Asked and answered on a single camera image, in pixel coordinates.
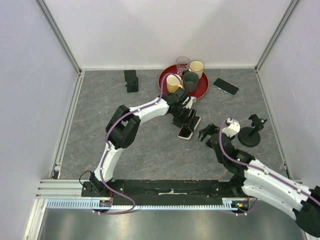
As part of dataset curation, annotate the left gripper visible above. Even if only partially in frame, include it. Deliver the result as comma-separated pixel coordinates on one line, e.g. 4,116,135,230
171,106,197,133

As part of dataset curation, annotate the cream cased phone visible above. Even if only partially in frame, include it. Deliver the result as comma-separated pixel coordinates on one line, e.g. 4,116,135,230
177,115,201,140

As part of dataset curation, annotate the black round base phone holder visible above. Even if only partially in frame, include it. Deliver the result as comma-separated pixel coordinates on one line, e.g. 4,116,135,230
237,114,268,148

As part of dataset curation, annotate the black folding phone stand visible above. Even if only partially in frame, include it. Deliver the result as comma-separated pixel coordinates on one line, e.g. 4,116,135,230
124,69,139,93

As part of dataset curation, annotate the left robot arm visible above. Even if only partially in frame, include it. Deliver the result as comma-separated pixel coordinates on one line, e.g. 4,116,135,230
82,87,201,197

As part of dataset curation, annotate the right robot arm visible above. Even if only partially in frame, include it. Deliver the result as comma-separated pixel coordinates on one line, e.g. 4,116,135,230
198,123,320,238

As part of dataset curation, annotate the teal cased phone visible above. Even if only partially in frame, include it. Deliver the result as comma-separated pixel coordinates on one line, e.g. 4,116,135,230
213,78,239,96

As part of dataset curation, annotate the red round tray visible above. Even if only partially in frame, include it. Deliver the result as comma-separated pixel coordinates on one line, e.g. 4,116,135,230
158,65,209,100

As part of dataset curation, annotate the yellow mug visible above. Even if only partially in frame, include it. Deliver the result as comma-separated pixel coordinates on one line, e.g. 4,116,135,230
166,74,183,93

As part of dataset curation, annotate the dark green mug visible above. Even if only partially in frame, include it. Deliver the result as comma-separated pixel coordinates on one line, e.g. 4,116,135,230
183,72,199,93

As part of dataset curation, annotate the cream mug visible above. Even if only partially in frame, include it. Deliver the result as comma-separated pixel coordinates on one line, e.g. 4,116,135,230
188,60,205,79

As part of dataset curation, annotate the clear glass cup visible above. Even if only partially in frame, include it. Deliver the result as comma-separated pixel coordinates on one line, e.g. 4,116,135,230
176,56,190,76

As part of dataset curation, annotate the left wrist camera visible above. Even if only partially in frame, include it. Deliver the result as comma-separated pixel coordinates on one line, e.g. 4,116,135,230
187,96,197,106

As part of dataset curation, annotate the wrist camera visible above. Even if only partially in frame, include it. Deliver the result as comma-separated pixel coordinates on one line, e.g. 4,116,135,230
222,117,241,139
187,96,197,106

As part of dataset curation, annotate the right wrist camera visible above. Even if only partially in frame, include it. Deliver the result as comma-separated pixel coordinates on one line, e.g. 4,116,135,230
222,117,241,139

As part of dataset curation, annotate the slotted cable duct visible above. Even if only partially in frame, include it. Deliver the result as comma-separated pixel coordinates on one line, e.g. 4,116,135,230
46,198,249,211

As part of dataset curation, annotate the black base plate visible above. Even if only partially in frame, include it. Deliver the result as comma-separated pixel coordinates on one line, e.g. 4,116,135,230
81,178,251,207

